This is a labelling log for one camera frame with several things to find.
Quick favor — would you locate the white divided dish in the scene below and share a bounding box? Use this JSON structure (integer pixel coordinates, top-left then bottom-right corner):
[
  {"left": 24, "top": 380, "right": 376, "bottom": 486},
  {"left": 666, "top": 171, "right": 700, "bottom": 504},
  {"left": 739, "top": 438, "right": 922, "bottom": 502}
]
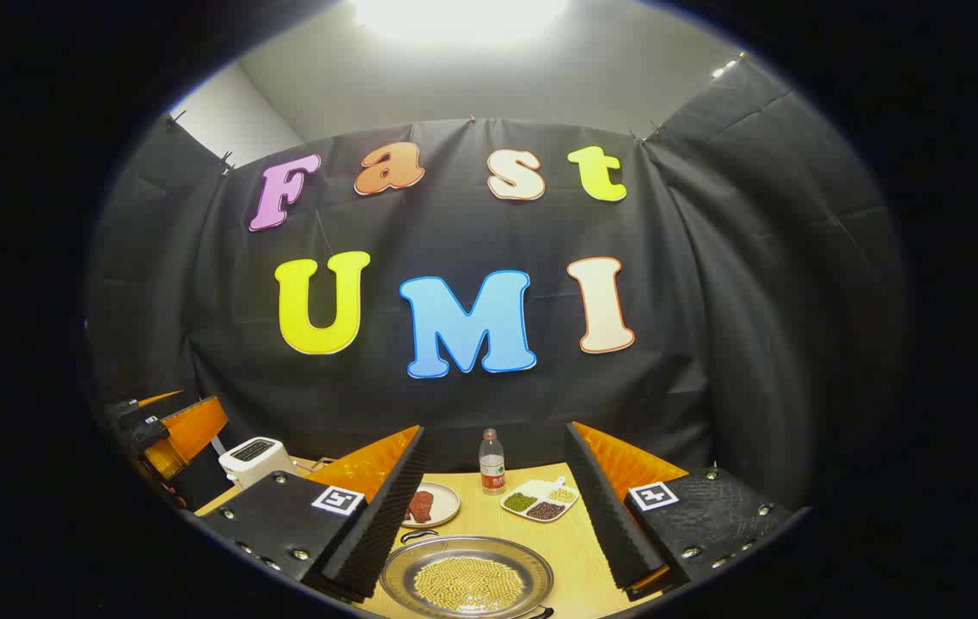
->
[{"left": 500, "top": 477, "right": 580, "bottom": 523}]

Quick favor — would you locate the white toaster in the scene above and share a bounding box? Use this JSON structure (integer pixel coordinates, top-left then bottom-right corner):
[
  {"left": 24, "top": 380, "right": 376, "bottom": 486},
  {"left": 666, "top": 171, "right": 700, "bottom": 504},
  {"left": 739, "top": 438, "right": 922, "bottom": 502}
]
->
[{"left": 218, "top": 437, "right": 299, "bottom": 491}]

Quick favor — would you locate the clear plastic bottle red label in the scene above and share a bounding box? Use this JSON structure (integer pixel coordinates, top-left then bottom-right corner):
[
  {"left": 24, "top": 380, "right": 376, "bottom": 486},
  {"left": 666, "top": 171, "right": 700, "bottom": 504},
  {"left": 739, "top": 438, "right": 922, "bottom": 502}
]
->
[{"left": 479, "top": 428, "right": 506, "bottom": 496}]

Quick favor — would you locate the steel pot with black handles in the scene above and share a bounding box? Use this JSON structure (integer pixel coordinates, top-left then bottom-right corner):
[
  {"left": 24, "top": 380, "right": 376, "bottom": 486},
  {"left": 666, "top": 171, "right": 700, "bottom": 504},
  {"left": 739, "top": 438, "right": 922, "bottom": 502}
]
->
[{"left": 379, "top": 529, "right": 555, "bottom": 619}]

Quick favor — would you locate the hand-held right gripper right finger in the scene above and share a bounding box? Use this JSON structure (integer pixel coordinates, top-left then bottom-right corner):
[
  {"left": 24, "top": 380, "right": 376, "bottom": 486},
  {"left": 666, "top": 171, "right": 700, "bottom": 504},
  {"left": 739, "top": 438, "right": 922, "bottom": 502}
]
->
[{"left": 564, "top": 420, "right": 797, "bottom": 596}]

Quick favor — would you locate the pile of soybeans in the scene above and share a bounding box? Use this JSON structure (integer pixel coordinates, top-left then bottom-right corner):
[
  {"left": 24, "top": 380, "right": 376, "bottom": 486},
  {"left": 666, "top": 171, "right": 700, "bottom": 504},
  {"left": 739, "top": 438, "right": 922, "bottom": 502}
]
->
[{"left": 413, "top": 555, "right": 526, "bottom": 613}]

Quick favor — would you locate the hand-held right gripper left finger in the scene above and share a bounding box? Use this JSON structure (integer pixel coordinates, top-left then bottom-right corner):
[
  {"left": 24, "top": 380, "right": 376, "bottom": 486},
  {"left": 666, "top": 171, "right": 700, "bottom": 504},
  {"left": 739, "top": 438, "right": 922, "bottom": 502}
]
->
[{"left": 195, "top": 425, "right": 427, "bottom": 603}]

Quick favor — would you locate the round white plate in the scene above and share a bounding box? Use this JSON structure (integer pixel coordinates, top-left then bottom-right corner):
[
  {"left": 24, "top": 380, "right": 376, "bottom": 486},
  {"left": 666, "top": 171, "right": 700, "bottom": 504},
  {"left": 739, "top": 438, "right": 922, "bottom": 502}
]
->
[{"left": 400, "top": 481, "right": 461, "bottom": 529}]

